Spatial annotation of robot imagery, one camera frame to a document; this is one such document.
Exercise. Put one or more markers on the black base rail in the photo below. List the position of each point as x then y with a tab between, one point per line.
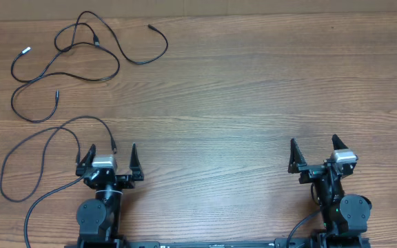
277	243

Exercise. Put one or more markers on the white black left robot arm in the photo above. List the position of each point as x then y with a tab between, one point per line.
99	217

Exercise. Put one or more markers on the brown cardboard back board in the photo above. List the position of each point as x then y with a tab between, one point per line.
34	10

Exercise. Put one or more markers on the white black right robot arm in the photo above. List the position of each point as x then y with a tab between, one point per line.
344	216

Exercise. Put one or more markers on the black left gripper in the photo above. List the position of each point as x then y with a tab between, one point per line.
125	182

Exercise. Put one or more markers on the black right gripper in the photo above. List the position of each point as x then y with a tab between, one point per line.
311	171

